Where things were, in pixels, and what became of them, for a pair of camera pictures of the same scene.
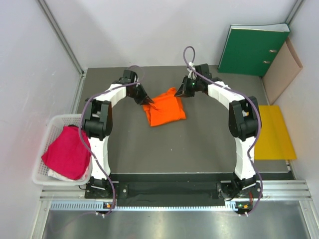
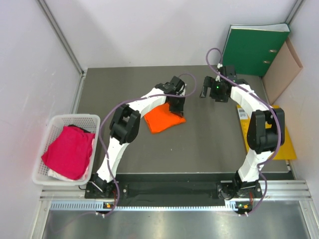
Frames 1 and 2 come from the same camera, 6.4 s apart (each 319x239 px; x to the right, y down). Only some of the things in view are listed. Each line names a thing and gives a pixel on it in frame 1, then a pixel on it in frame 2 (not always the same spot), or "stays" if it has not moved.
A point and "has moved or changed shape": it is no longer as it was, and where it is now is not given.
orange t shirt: x=166 y=108 has moved or changed shape
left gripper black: x=143 y=98 -> x=179 y=110
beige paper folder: x=284 y=68 stays
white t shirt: x=55 y=175 stays
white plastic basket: x=40 y=177 stays
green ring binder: x=249 y=50 stays
